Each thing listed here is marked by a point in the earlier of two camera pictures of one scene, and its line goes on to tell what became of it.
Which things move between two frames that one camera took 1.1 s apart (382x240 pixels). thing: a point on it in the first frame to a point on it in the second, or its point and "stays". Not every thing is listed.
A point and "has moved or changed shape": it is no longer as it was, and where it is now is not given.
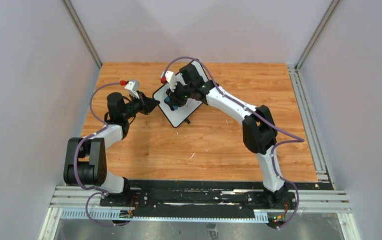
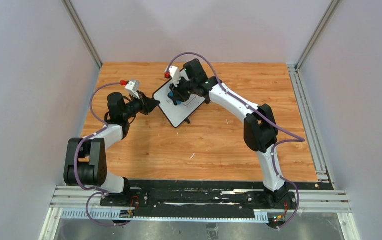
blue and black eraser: [167, 100] has moved or changed shape
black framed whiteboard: [177, 116] stays
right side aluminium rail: [317, 150] stays
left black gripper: [142, 103] stays
